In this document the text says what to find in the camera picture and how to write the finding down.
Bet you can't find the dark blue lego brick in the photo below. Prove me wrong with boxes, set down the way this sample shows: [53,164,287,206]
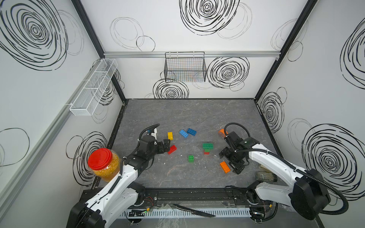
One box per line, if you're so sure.
[187,128,197,136]

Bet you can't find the black knife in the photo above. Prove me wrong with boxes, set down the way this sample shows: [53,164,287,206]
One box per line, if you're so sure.
[173,204,216,218]

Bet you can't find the glass jar green contents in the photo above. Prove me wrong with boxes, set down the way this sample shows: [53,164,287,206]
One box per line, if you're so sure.
[255,172,278,183]

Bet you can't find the yellow lego brick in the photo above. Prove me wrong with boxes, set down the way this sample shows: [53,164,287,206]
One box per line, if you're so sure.
[167,132,174,141]

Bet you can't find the orange long lego brick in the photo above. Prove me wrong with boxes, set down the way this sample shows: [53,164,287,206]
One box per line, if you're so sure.
[220,161,231,173]

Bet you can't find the white slotted cable duct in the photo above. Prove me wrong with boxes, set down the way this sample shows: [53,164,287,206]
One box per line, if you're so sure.
[119,208,251,219]

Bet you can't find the clear plastic wall shelf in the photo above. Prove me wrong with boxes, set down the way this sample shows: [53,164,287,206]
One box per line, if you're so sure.
[69,59,117,116]

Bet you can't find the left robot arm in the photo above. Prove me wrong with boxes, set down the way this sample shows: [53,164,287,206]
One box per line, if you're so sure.
[66,134,171,228]

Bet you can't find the orange half-round lego piece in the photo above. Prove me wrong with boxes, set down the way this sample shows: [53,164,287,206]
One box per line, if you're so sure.
[218,129,226,138]

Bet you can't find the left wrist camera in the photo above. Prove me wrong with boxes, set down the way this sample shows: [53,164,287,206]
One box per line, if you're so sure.
[147,128,157,139]

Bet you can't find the glass bottle tan lid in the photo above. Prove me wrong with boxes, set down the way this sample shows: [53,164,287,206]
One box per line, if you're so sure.
[259,164,270,173]

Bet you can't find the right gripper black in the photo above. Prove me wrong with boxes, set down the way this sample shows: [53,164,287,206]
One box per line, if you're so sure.
[217,146,243,173]

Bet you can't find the black wire basket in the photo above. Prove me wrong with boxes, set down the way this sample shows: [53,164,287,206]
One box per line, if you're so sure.
[163,51,207,82]

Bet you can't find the red long lego brick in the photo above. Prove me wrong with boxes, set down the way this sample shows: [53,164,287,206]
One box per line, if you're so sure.
[168,145,177,154]

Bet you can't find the red-lidded jar yellow contents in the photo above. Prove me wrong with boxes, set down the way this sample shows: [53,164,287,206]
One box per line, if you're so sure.
[87,148,121,182]

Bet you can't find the light blue lego brick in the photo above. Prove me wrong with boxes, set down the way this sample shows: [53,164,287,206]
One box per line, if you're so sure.
[179,130,189,138]

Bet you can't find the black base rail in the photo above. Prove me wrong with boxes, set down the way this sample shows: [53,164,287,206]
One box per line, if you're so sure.
[82,186,286,207]

